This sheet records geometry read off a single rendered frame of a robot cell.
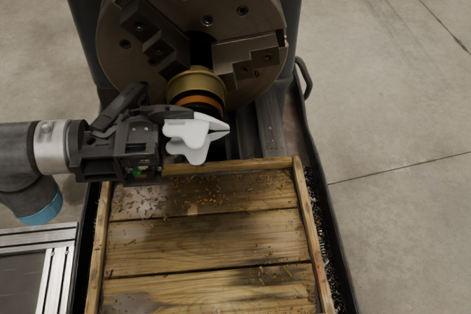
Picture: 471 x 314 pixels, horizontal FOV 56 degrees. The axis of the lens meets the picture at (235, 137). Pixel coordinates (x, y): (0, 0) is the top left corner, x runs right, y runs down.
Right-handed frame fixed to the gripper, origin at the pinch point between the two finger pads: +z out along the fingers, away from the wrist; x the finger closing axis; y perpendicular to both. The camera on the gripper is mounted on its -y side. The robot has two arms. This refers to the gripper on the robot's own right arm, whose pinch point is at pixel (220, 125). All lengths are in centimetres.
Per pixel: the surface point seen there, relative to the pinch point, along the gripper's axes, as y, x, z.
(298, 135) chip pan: -41, -54, 25
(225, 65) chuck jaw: -9.5, 2.9, 1.4
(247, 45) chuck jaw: -13.1, 3.6, 5.2
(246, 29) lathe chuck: -15.7, 4.8, 5.2
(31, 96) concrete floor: -122, -108, -90
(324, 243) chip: -5, -51, 24
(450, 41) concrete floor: -148, -108, 136
